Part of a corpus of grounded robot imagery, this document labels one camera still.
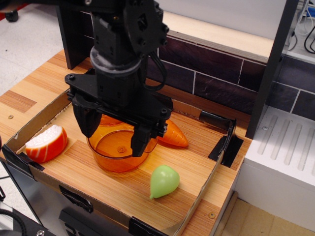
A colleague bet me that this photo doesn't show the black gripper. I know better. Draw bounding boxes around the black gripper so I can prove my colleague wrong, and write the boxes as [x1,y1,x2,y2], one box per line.
[64,70,171,157]

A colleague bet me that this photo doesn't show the salmon sushi toy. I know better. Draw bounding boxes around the salmon sushi toy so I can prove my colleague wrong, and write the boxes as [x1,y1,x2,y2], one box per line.
[25,125,68,163]

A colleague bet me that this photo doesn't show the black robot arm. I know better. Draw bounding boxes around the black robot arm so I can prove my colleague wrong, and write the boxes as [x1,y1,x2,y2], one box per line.
[48,0,170,157]

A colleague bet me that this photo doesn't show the orange transparent plastic pot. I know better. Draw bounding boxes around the orange transparent plastic pot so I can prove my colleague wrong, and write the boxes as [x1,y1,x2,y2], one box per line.
[87,115,158,173]

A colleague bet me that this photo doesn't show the orange plastic carrot toy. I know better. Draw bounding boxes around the orange plastic carrot toy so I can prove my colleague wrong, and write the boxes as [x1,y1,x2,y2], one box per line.
[157,119,189,147]

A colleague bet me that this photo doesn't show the green plastic pear toy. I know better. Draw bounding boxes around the green plastic pear toy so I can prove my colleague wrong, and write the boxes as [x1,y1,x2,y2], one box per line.
[150,165,180,199]

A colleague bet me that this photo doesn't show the black chair caster wheel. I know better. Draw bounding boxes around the black chair caster wheel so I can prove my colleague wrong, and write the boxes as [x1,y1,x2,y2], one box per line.
[4,9,19,23]

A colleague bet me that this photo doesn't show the white ribbed sink drainboard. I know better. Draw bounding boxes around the white ribbed sink drainboard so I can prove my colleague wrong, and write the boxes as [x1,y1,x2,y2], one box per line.
[236,107,315,231]

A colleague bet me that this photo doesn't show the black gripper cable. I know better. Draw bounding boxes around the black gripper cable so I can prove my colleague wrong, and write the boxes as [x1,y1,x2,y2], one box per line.
[143,48,166,92]

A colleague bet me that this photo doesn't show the dark left vertical post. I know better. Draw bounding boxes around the dark left vertical post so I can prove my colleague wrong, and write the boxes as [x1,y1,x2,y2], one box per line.
[56,6,94,69]

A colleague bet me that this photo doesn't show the dark grey vertical post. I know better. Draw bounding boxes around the dark grey vertical post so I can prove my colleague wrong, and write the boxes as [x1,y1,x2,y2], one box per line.
[246,0,304,139]

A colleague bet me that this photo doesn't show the cables in background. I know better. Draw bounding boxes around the cables in background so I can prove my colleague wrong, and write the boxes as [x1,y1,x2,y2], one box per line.
[287,0,315,54]

